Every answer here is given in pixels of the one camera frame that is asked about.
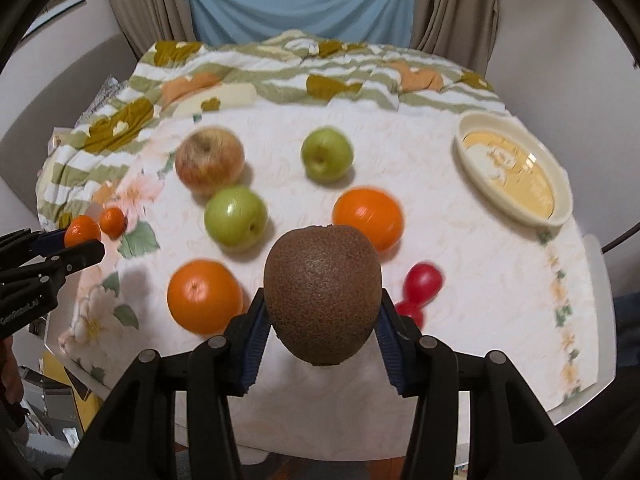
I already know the small mandarin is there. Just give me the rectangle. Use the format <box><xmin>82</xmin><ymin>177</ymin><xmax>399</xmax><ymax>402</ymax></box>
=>
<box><xmin>99</xmin><ymin>207</ymin><xmax>128</xmax><ymax>240</ymax></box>
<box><xmin>64</xmin><ymin>214</ymin><xmax>101</xmax><ymax>247</ymax></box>

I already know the red cherry tomato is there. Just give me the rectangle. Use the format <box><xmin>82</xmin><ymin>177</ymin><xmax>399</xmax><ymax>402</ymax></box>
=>
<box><xmin>404</xmin><ymin>262</ymin><xmax>444</xmax><ymax>306</ymax></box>
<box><xmin>395</xmin><ymin>300</ymin><xmax>425</xmax><ymax>330</ymax></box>

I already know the brown kiwi fruit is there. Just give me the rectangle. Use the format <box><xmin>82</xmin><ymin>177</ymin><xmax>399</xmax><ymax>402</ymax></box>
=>
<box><xmin>264</xmin><ymin>226</ymin><xmax>382</xmax><ymax>366</ymax></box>

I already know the large orange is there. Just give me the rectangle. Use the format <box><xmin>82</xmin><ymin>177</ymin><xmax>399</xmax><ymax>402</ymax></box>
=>
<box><xmin>166</xmin><ymin>259</ymin><xmax>244</xmax><ymax>336</ymax></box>
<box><xmin>332</xmin><ymin>186</ymin><xmax>405</xmax><ymax>252</ymax></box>

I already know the small mandarin on table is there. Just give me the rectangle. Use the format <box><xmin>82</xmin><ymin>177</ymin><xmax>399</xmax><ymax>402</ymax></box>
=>
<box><xmin>99</xmin><ymin>207</ymin><xmax>128</xmax><ymax>240</ymax></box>

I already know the grey headboard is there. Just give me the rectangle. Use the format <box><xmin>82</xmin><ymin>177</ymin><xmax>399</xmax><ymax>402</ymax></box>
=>
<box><xmin>1</xmin><ymin>34</ymin><xmax>137</xmax><ymax>211</ymax></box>

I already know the green apple near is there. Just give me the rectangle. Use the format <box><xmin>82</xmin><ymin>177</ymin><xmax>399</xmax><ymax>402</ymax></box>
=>
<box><xmin>204</xmin><ymin>185</ymin><xmax>268</xmax><ymax>252</ymax></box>

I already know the green apple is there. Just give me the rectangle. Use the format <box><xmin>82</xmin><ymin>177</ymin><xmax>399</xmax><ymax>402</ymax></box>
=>
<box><xmin>204</xmin><ymin>185</ymin><xmax>268</xmax><ymax>252</ymax></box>
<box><xmin>300</xmin><ymin>127</ymin><xmax>355</xmax><ymax>184</ymax></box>

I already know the white floral tablecloth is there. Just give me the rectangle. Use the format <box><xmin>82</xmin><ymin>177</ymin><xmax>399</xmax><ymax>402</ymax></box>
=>
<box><xmin>56</xmin><ymin>97</ymin><xmax>601</xmax><ymax>463</ymax></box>

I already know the cream yellow plate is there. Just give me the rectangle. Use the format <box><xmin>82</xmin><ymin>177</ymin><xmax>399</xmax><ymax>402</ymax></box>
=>
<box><xmin>454</xmin><ymin>110</ymin><xmax>574</xmax><ymax>229</ymax></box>

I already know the green apple far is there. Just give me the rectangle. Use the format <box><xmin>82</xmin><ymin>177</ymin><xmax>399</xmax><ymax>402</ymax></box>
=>
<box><xmin>300</xmin><ymin>127</ymin><xmax>355</xmax><ymax>184</ymax></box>

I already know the framed houses picture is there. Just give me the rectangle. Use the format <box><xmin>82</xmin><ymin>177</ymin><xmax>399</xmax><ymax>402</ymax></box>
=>
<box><xmin>22</xmin><ymin>0</ymin><xmax>86</xmax><ymax>41</ymax></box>

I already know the green striped floral duvet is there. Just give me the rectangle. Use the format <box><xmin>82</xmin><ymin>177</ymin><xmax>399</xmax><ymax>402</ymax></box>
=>
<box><xmin>36</xmin><ymin>29</ymin><xmax>506</xmax><ymax>231</ymax></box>

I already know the right beige curtain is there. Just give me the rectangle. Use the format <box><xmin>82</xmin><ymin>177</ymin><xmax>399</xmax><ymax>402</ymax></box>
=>
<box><xmin>410</xmin><ymin>0</ymin><xmax>499</xmax><ymax>75</ymax></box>

